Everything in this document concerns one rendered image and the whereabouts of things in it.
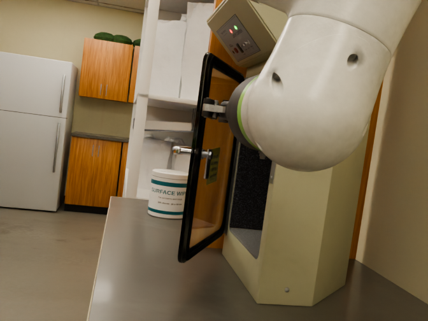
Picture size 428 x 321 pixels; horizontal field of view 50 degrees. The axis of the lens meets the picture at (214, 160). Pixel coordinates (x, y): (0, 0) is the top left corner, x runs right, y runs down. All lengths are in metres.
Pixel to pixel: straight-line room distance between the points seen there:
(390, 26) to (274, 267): 0.57
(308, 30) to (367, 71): 0.06
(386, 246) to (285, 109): 0.96
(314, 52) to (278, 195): 0.49
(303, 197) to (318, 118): 0.50
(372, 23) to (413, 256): 0.88
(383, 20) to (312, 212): 0.53
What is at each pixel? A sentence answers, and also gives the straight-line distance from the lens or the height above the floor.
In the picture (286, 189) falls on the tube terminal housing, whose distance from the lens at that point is 0.86.
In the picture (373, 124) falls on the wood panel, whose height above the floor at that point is 1.32.
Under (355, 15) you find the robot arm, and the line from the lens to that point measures 0.41.
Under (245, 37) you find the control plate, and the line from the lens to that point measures 0.97.
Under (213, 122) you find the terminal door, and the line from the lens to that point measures 0.93.
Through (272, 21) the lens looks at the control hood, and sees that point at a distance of 0.85.
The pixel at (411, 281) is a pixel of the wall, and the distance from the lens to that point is 1.23.
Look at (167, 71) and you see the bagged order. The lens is 2.22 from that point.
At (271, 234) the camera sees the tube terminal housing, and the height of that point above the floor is 1.07.
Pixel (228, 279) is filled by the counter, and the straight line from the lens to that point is 1.00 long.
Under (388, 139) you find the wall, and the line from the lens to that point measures 1.35.
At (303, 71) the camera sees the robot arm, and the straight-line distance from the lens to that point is 0.39.
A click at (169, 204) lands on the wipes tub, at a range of 1.51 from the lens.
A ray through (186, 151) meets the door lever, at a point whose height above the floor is 1.20.
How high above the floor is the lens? 1.25
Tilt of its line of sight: 4 degrees down
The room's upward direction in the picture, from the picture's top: 8 degrees clockwise
